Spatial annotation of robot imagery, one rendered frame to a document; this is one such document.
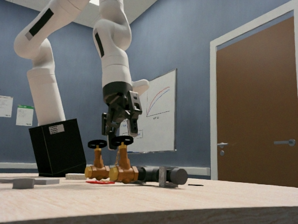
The brass valve manifold with black handwheels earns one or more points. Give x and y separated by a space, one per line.
128 174

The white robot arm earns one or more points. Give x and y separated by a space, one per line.
111 35

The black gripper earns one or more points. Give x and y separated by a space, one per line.
120 98

